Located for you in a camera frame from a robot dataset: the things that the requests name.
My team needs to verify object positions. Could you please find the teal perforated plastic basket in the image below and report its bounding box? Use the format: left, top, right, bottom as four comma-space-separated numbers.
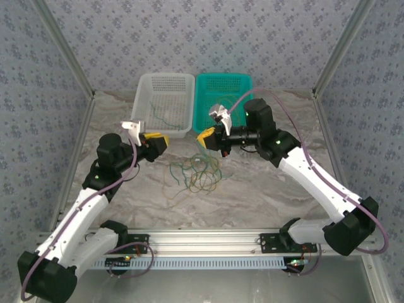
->
191, 73, 255, 135

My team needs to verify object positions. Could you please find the white perforated plastic basket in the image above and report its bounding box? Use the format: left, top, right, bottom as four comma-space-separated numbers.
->
130, 73, 196, 140

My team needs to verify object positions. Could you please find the small black controller board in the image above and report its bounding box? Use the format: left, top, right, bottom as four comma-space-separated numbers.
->
285, 257, 309, 273
105, 256, 133, 269

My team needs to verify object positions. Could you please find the grey metal sheet panel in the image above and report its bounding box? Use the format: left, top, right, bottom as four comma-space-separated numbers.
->
31, 254, 384, 303

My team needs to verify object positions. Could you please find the aluminium table edge rail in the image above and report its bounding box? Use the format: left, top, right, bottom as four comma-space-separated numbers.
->
53, 94, 97, 218
312, 91, 348, 190

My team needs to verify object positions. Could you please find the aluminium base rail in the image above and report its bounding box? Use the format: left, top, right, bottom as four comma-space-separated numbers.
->
36, 229, 378, 256

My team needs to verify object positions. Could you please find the aluminium frame post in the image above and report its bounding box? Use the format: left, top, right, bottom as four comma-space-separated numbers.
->
311, 0, 378, 99
31, 0, 97, 99

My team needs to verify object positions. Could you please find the white slotted cable duct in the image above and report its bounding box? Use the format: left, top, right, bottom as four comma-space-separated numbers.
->
90, 256, 306, 271

